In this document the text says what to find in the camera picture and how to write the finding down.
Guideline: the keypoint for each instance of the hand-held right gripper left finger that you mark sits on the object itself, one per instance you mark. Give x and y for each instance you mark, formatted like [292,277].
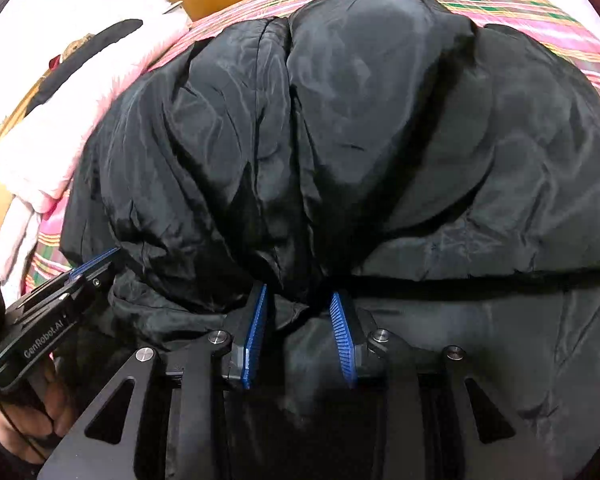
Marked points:
[255,340]

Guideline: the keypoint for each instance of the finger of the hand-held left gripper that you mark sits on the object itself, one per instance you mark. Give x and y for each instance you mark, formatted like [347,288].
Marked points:
[97,260]
[97,282]

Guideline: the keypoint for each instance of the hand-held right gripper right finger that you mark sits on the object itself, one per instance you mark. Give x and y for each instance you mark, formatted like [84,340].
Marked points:
[342,340]

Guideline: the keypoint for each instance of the black puffer jacket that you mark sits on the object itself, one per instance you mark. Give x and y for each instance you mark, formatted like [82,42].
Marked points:
[380,160]

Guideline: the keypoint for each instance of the person's left hand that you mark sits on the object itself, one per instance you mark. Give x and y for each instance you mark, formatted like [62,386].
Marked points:
[55,410]

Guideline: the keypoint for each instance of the pink long pillow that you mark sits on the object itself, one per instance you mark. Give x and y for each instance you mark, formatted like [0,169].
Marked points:
[15,240]

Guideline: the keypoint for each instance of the white duvet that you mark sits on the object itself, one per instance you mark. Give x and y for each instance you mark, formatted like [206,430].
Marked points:
[55,150]

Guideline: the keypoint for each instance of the brown plush toy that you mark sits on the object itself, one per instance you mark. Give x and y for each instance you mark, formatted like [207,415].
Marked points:
[77,45]

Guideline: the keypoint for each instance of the black pillow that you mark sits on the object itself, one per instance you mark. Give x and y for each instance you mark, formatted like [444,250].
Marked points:
[95,40]

